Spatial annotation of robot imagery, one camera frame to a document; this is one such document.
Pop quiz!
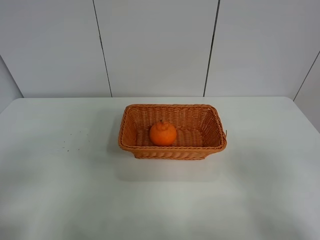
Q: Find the orange woven basket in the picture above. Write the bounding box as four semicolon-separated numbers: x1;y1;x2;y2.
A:
118;104;227;160

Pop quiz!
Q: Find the orange with stem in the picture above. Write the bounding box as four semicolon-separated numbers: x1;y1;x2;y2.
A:
149;120;177;147

